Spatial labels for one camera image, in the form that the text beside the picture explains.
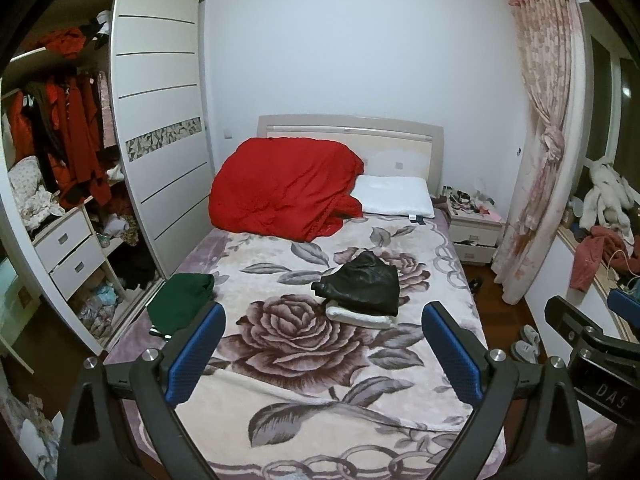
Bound leopard print garment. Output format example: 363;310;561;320
112;215;141;247

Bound white pillow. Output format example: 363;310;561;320
354;175;436;219

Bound small-flower print bedding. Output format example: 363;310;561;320
7;155;66;231

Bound black leather jacket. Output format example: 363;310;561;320
311;252;401;317

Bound window frame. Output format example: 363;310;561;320
582;5;640;171

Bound white sliding-door wardrobe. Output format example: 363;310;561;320
0;0;216;361

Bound crumpled red garment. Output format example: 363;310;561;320
37;27;88;59

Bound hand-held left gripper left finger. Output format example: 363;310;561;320
56;301;227;480

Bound beige bed headboard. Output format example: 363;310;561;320
256;114;445;198

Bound pink floral curtain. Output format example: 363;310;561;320
500;0;586;306

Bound pile of pale clothes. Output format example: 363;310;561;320
75;282;126;341

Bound hanging red clothes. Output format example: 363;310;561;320
10;72;115;206

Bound white plush toy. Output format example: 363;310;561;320
579;157;638;231

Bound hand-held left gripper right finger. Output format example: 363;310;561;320
421;301;584;480

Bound bed with floral blanket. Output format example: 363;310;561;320
102;210;501;480

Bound red quilt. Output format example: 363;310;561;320
209;137;365;242

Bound green jacket with white stripes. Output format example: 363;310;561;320
146;273;216;339

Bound pile of black clothes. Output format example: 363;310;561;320
112;247;157;291

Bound white nightstand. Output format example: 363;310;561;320
445;202;506;267

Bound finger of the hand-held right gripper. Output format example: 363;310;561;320
606;287;640;341
545;296;606;346

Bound glass panel furniture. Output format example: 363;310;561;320
0;257;41;346

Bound white folded garment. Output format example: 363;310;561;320
325;300;398;331

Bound cluster of small toiletries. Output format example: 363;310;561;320
442;187;503;221

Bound white wardrobe drawer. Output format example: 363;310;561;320
32;208;93;261
49;235;108;288

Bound floral cloth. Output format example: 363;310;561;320
0;390;61;480

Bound pink garment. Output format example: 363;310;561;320
570;225;633;293

